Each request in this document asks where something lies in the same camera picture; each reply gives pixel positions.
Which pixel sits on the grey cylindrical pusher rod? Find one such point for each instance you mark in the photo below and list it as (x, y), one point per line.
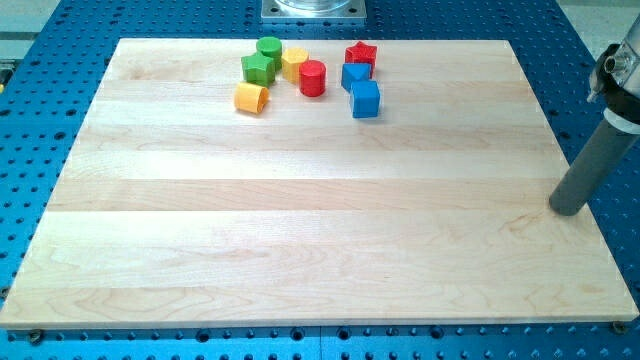
(611, 140)

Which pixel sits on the red cylinder block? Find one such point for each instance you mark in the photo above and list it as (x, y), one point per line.
(312, 78)

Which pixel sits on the green star block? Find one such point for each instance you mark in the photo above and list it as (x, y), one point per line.
(258, 69)

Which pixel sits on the green cylinder block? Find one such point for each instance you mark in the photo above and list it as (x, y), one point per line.
(271, 47)

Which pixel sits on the red star block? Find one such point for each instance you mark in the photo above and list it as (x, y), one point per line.
(362, 52)

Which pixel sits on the yellow hexagon block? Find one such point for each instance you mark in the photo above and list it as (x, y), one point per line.
(291, 60)

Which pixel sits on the yellow cylinder block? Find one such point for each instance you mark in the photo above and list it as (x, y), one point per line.
(249, 97)

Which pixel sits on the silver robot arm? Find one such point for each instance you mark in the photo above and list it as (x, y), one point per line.
(615, 76)

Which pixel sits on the wooden board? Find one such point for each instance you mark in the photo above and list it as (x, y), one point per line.
(175, 209)

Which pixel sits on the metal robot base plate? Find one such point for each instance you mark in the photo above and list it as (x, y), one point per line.
(283, 10)

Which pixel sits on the blue cube block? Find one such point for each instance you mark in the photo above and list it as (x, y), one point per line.
(365, 99)

